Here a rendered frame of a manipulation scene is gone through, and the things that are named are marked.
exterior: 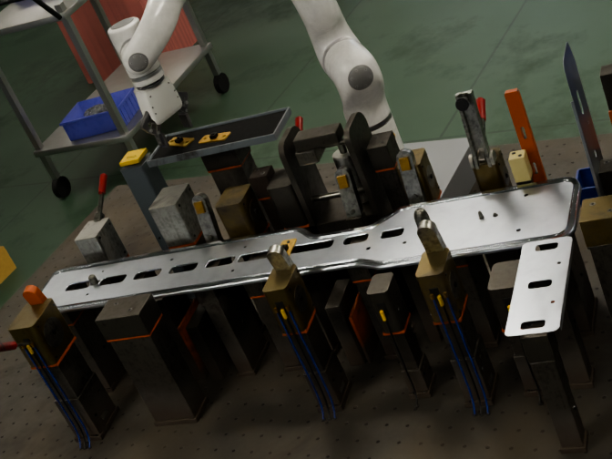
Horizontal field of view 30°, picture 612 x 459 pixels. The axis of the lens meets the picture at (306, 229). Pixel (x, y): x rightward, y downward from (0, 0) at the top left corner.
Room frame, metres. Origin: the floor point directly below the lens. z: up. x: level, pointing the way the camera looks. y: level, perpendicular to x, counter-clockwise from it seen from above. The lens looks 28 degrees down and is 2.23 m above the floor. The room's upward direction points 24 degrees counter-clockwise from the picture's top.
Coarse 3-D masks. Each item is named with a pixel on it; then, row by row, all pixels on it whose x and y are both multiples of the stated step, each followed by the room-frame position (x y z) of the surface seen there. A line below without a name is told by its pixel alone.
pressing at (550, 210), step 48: (480, 192) 2.16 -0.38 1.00; (528, 192) 2.08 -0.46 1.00; (576, 192) 2.01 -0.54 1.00; (240, 240) 2.42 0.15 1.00; (336, 240) 2.23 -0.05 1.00; (384, 240) 2.14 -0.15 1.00; (480, 240) 1.98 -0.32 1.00; (528, 240) 1.92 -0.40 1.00; (48, 288) 2.62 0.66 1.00; (96, 288) 2.51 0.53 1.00; (144, 288) 2.40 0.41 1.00; (192, 288) 2.31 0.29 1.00
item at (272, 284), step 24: (264, 288) 2.09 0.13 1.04; (288, 288) 2.06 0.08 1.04; (288, 312) 2.06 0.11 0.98; (312, 312) 2.11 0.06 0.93; (288, 336) 2.07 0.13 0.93; (312, 336) 2.08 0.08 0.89; (312, 360) 2.05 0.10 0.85; (336, 360) 2.12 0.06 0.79; (312, 384) 2.07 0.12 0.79; (336, 384) 2.08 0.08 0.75; (336, 408) 2.06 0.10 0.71
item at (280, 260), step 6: (270, 246) 2.14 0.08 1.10; (276, 246) 2.13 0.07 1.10; (270, 252) 2.12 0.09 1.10; (276, 252) 2.12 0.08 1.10; (282, 252) 2.12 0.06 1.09; (270, 258) 2.13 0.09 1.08; (276, 258) 2.12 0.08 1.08; (282, 258) 2.12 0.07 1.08; (288, 258) 2.13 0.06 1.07; (276, 264) 2.13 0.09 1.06; (282, 264) 2.12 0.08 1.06; (288, 264) 2.12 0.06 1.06
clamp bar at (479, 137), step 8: (456, 96) 2.21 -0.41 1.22; (464, 96) 2.21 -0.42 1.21; (472, 96) 2.19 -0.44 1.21; (456, 104) 2.18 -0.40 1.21; (464, 104) 2.17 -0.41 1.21; (472, 104) 2.19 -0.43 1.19; (464, 112) 2.21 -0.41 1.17; (472, 112) 2.20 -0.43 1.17; (464, 120) 2.20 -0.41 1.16; (472, 120) 2.20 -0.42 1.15; (480, 120) 2.19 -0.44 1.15; (464, 128) 2.20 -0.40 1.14; (472, 128) 2.20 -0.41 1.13; (480, 128) 2.18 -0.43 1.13; (472, 136) 2.20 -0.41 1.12; (480, 136) 2.18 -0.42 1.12; (472, 144) 2.19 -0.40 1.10; (480, 144) 2.19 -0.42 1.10; (472, 152) 2.19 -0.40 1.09; (488, 152) 2.18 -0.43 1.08; (488, 160) 2.17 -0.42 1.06
